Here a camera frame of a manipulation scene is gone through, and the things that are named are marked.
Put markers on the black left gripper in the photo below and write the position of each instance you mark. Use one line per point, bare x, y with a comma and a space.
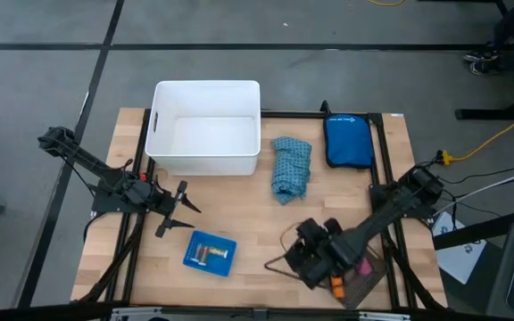
165, 205

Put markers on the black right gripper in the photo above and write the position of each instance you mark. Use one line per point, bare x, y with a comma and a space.
324, 254

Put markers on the pink bandage roll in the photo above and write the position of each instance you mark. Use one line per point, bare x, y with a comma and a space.
365, 267

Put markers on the orange red small medicine item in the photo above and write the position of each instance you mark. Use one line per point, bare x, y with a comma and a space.
203, 252

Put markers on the clear plastic vial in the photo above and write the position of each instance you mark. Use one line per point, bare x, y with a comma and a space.
218, 252

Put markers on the grey mesh zip pouch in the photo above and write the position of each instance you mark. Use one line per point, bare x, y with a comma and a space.
368, 287

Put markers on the white perforated storage bin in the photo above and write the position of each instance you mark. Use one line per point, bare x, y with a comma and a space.
203, 134

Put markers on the teal patterned cloth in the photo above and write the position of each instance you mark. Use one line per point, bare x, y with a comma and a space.
290, 169

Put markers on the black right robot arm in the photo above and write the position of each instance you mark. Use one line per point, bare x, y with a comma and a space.
386, 218

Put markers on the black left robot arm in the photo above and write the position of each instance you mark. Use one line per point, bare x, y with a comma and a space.
83, 156

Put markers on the blue plastic slotted basket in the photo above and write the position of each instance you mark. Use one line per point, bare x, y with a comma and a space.
221, 267

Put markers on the blue first aid pouch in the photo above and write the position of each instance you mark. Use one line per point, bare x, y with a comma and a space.
348, 142

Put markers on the white flat box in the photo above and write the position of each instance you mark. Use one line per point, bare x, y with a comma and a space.
458, 254

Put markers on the black desk foot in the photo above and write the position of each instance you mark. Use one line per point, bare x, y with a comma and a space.
498, 113

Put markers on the person's shoe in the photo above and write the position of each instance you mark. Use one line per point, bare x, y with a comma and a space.
480, 55
486, 68

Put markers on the black aluminium table frame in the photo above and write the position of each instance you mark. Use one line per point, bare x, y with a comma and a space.
284, 114

